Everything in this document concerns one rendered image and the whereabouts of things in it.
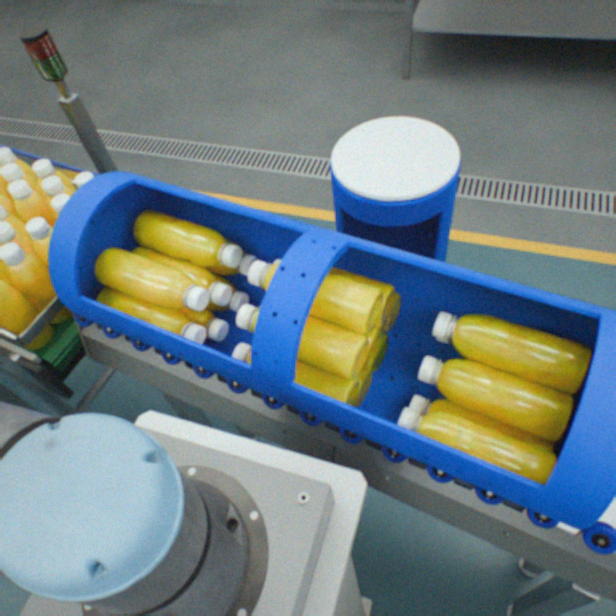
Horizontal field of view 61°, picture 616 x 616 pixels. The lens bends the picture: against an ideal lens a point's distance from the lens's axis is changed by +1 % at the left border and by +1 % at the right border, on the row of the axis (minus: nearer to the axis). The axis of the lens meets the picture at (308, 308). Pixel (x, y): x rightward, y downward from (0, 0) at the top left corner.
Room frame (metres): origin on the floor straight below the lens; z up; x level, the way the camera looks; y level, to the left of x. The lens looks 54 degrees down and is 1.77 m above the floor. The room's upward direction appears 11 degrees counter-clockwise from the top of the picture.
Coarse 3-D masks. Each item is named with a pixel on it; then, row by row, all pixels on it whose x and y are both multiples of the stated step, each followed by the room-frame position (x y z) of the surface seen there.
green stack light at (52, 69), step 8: (56, 56) 1.27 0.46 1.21; (40, 64) 1.25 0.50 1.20; (48, 64) 1.25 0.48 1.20; (56, 64) 1.26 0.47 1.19; (64, 64) 1.28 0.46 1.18; (40, 72) 1.26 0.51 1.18; (48, 72) 1.25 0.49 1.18; (56, 72) 1.25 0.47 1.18; (64, 72) 1.27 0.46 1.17; (48, 80) 1.25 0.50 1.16
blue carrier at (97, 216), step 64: (128, 192) 0.79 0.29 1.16; (192, 192) 0.70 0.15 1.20; (64, 256) 0.62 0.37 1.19; (256, 256) 0.69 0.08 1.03; (320, 256) 0.48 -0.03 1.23; (384, 256) 0.48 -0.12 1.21; (128, 320) 0.52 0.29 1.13; (512, 320) 0.42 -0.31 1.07; (576, 320) 0.37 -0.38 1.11; (256, 384) 0.38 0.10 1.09; (384, 384) 0.40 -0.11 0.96; (448, 448) 0.22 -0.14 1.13; (576, 448) 0.17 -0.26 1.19; (576, 512) 0.12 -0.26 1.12
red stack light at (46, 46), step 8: (48, 32) 1.29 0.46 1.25; (40, 40) 1.26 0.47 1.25; (48, 40) 1.27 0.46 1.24; (32, 48) 1.25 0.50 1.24; (40, 48) 1.25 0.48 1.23; (48, 48) 1.26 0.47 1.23; (56, 48) 1.28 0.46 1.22; (32, 56) 1.26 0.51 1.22; (40, 56) 1.25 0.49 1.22; (48, 56) 1.25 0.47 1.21
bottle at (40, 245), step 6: (48, 234) 0.81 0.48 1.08; (36, 240) 0.81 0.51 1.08; (42, 240) 0.80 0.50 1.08; (48, 240) 0.80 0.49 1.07; (36, 246) 0.80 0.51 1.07; (42, 246) 0.80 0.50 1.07; (48, 246) 0.80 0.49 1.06; (36, 252) 0.80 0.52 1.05; (42, 252) 0.79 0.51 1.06; (42, 258) 0.79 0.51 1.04
